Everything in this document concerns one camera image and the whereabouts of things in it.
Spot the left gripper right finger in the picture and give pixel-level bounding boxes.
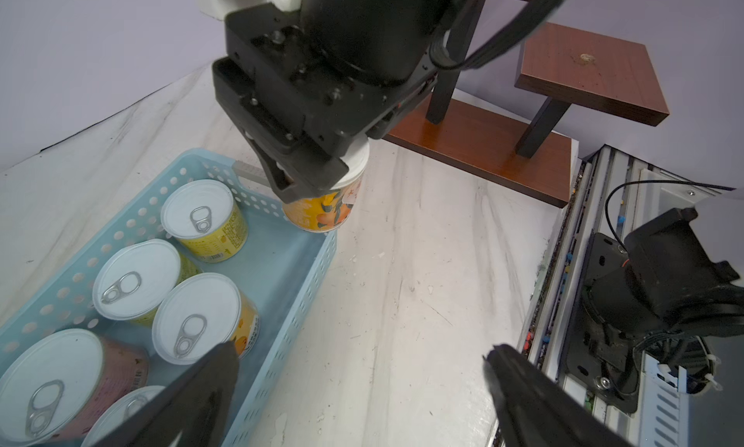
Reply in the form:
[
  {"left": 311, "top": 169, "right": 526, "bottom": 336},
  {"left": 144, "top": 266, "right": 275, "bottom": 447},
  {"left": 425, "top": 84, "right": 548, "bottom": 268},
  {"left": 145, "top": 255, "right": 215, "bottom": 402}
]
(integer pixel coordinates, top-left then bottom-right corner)
[{"left": 484, "top": 344, "right": 629, "bottom": 447}]

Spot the orange label can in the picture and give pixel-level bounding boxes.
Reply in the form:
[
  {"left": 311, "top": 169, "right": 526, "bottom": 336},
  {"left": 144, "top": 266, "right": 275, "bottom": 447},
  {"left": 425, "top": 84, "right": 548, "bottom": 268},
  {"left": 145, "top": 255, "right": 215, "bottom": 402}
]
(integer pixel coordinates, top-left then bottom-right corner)
[
  {"left": 283, "top": 138, "right": 370, "bottom": 233},
  {"left": 151, "top": 273, "right": 261, "bottom": 366}
]

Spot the green label can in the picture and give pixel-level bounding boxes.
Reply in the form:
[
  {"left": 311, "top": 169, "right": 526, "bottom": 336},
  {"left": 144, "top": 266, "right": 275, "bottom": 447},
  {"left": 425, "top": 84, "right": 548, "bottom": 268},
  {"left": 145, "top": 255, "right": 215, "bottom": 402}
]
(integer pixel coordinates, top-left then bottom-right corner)
[{"left": 92, "top": 239, "right": 201, "bottom": 328}]

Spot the pink label can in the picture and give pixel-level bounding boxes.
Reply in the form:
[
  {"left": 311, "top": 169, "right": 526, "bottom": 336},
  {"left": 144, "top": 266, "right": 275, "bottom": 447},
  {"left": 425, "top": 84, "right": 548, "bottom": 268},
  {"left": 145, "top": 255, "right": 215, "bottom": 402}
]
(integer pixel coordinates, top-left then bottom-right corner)
[
  {"left": 1, "top": 329, "right": 149, "bottom": 446},
  {"left": 81, "top": 385, "right": 165, "bottom": 447}
]

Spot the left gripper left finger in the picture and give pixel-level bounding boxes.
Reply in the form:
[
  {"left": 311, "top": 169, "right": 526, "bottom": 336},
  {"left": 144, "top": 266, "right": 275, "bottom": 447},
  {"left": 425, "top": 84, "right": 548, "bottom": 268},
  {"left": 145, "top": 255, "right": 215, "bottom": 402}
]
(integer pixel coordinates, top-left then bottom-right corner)
[{"left": 93, "top": 342, "right": 239, "bottom": 446}]

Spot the yellow label can front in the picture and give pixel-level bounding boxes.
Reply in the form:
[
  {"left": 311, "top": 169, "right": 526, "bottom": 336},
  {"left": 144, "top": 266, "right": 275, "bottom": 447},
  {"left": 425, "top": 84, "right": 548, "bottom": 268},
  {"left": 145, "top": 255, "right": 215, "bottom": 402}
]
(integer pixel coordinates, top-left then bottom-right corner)
[{"left": 161, "top": 179, "right": 248, "bottom": 264}]

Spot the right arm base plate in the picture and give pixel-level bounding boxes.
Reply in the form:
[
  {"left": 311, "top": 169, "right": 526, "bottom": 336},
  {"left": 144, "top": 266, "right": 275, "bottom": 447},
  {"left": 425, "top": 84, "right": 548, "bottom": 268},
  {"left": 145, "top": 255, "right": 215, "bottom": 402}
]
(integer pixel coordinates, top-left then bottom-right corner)
[{"left": 560, "top": 233, "right": 662, "bottom": 414}]

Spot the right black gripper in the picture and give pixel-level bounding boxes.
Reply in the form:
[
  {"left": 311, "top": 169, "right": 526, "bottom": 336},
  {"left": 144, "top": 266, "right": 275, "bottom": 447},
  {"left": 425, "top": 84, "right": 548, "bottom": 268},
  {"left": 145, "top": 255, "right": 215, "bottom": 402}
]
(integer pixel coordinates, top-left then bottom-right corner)
[{"left": 213, "top": 0, "right": 465, "bottom": 204}]

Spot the light blue plastic basket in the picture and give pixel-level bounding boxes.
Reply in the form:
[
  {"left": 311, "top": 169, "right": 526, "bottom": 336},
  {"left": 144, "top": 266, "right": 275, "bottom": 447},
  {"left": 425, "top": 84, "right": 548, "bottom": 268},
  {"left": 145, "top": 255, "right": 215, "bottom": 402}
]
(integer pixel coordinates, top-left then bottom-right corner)
[{"left": 1, "top": 148, "right": 336, "bottom": 446}]

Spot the brown wooden stepped shelf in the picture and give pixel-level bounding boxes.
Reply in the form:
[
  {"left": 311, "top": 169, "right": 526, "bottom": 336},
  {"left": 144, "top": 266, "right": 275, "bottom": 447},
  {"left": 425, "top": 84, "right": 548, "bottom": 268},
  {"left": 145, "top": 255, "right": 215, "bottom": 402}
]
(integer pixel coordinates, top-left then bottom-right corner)
[{"left": 385, "top": 24, "right": 670, "bottom": 208}]

